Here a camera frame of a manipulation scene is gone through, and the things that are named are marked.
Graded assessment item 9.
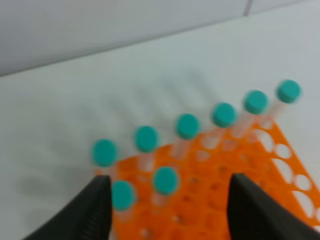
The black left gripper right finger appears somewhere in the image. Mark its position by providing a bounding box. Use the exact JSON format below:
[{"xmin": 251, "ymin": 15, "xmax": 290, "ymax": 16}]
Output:
[{"xmin": 227, "ymin": 173, "xmax": 320, "ymax": 240}]

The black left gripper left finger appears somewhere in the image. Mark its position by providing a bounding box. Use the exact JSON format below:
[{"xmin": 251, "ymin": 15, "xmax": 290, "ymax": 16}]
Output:
[{"xmin": 25, "ymin": 175, "xmax": 112, "ymax": 240}]

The teal-capped test tube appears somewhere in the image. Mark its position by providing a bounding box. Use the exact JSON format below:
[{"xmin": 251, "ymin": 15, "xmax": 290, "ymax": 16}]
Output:
[{"xmin": 151, "ymin": 166, "xmax": 180, "ymax": 207}]

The teal-capped tube front left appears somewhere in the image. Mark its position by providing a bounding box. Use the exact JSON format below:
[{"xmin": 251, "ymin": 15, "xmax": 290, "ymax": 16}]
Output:
[{"xmin": 111, "ymin": 180, "xmax": 137, "ymax": 222}]

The orange test tube rack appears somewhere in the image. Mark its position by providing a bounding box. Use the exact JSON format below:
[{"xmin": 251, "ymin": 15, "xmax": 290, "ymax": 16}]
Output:
[{"xmin": 110, "ymin": 121, "xmax": 320, "ymax": 240}]

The teal-capped tube back middle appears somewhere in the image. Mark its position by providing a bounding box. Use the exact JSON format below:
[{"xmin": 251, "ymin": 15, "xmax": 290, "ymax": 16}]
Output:
[{"xmin": 172, "ymin": 113, "xmax": 200, "ymax": 160}]

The teal-capped tube far right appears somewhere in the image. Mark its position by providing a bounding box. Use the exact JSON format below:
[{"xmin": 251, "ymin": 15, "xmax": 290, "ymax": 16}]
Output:
[{"xmin": 261, "ymin": 79, "xmax": 302, "ymax": 126}]

